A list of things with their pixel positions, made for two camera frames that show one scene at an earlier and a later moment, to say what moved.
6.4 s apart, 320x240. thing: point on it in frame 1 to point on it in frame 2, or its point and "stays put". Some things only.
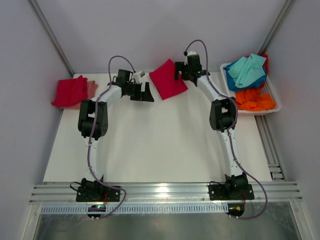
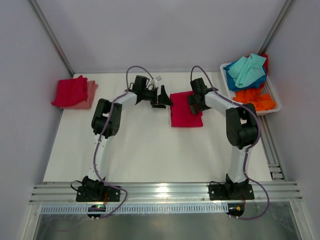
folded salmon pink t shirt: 92,88 stays put
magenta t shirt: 163,77 to 181,115
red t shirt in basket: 266,62 stays put
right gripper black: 180,66 to 192,101
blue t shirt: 231,82 stays put
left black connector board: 96,208 stays put
